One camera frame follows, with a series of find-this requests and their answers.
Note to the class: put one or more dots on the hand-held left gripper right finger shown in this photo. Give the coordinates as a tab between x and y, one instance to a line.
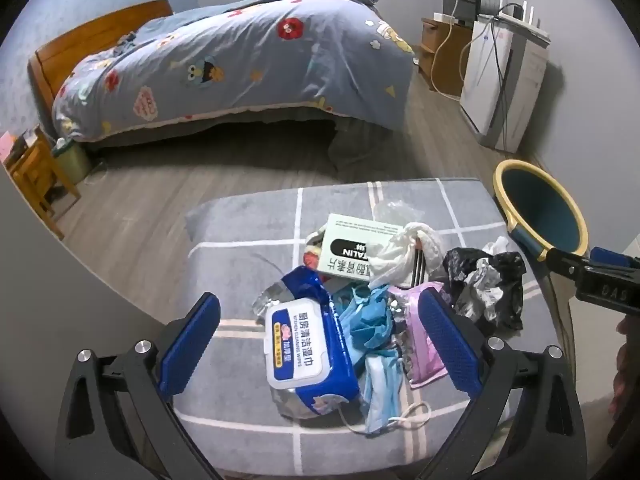
450	345

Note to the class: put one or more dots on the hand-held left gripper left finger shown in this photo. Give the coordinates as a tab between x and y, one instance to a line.
192	345

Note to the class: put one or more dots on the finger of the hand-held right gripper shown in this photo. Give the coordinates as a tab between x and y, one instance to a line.
565	262
615	256

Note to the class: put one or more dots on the pink foil wrapper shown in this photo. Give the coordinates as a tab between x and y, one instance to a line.
417	320

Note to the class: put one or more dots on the yellow rimmed teal trash bin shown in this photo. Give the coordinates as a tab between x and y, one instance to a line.
545	210

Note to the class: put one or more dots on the blue wrapper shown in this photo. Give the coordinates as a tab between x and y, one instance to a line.
367	320

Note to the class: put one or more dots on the clear plastic bag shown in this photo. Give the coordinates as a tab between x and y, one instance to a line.
395	210

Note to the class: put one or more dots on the red white packet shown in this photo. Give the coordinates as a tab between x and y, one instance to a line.
311	255

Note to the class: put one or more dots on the person's right hand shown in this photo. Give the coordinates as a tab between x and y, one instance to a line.
627	370

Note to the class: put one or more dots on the black plastic bag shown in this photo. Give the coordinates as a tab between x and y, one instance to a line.
505	305

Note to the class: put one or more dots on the white crumpled paper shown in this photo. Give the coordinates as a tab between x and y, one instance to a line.
477	280

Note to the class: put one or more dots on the blue face mask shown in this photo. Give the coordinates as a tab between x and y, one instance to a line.
382	390

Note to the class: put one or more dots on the black white striped wrapper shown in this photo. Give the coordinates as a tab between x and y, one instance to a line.
420	265

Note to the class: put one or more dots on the grey checked mat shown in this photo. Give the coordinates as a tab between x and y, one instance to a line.
240	270

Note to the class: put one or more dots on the white crumpled tissue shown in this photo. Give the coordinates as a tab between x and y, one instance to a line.
395	255

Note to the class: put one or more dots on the blue wet wipes pack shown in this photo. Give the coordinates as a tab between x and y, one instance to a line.
305	345

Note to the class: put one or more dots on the white green medicine box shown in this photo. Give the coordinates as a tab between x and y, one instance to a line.
350	245

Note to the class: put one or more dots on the green bin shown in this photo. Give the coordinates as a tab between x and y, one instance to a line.
75	162

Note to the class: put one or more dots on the grey bed sheet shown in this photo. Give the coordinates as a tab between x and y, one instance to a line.
355	145

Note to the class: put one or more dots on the wooden nightstand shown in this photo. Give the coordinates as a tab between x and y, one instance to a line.
30	175

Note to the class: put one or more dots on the white router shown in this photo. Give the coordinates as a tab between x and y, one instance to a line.
525	27

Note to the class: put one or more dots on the wooden cabinet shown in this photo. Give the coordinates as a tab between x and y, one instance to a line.
435	40

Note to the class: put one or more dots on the bed with blue duvet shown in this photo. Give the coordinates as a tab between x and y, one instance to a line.
240	60

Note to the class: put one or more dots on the wooden bed frame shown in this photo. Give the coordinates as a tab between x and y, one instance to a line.
55	60

